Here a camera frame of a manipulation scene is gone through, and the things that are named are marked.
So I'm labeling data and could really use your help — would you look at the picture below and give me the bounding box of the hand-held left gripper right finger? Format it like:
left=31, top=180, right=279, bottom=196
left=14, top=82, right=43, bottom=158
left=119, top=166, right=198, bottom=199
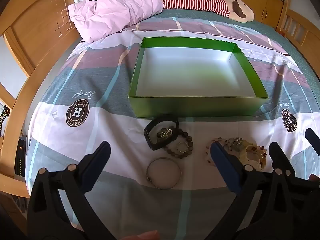
left=205, top=141, right=294, bottom=240

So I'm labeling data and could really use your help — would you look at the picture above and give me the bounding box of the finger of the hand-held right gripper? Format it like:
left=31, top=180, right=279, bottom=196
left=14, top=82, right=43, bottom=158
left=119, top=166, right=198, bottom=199
left=269, top=141, right=296, bottom=178
left=305, top=127, right=320, bottom=156

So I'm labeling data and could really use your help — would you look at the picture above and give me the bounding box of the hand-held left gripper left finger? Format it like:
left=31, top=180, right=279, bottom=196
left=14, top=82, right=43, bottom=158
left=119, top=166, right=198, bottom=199
left=26, top=141, right=112, bottom=240

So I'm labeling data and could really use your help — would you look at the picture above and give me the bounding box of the amber bead bracelet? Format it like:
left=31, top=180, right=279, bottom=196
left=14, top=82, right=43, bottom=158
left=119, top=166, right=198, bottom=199
left=246, top=146, right=270, bottom=168

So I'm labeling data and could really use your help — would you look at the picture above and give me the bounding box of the pink bead bracelet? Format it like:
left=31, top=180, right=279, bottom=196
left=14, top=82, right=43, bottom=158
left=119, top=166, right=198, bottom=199
left=206, top=137, right=226, bottom=165

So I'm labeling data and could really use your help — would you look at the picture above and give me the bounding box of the silver green pendant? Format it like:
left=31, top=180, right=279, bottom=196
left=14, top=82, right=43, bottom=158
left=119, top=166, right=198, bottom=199
left=226, top=137, right=244, bottom=152

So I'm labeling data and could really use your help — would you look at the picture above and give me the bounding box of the pale yellow bangle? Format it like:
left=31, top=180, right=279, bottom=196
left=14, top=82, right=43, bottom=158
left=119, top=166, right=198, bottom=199
left=239, top=142, right=268, bottom=171

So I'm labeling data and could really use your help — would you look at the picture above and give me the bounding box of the brown bead bracelet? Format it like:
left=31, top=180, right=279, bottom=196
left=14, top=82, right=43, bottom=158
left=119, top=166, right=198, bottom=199
left=156, top=127, right=194, bottom=158

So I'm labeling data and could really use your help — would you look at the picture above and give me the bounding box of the small crystal ring bracelet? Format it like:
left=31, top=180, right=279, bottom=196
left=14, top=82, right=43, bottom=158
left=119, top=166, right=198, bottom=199
left=175, top=142, right=189, bottom=154

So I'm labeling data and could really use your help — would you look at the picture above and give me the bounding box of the silver bangle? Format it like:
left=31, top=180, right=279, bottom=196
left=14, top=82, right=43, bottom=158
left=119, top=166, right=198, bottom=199
left=146, top=157, right=182, bottom=189

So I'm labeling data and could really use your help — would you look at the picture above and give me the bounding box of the black wristwatch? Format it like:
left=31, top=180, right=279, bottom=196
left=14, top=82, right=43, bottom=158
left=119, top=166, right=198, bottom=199
left=143, top=114, right=179, bottom=151

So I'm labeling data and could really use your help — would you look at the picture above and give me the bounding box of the green cardboard box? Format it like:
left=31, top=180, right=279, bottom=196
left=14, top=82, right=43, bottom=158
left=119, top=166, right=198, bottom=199
left=128, top=37, right=269, bottom=119

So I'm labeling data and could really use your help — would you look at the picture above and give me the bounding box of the person's left hand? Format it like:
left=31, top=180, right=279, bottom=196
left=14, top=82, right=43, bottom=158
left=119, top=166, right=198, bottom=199
left=124, top=230, right=160, bottom=240

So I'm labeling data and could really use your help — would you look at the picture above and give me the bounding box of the plaid printed quilt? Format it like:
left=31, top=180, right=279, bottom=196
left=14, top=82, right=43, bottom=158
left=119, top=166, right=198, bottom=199
left=25, top=16, right=320, bottom=240

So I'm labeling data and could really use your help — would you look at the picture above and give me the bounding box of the wooden footboard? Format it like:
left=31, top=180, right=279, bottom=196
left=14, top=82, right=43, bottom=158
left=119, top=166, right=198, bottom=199
left=276, top=0, right=320, bottom=58

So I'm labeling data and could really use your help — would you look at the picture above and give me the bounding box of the wooden headboard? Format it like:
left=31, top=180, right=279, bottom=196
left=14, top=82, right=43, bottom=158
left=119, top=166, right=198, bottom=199
left=0, top=0, right=86, bottom=198

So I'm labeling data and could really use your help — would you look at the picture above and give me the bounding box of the pink pillow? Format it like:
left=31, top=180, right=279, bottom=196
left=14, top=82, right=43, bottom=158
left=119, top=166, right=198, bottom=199
left=68, top=0, right=164, bottom=43

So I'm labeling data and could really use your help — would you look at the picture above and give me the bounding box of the striped plush doll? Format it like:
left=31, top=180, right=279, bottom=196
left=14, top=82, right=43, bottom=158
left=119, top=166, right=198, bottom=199
left=153, top=0, right=255, bottom=24

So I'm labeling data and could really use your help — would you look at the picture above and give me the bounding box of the black yellow strap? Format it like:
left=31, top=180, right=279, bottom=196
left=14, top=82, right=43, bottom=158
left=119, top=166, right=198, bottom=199
left=0, top=105, right=11, bottom=137

